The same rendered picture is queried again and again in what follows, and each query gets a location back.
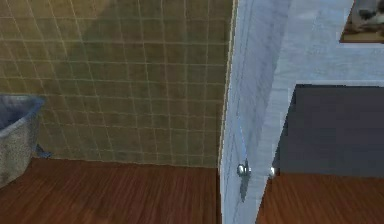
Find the grey stone trash can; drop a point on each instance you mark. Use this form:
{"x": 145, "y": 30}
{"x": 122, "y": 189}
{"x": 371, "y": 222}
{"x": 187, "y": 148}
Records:
{"x": 15, "y": 140}

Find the white room door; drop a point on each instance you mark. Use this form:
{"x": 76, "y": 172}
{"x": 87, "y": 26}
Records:
{"x": 248, "y": 100}

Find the framed wall picture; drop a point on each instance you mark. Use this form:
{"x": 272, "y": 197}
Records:
{"x": 365, "y": 21}

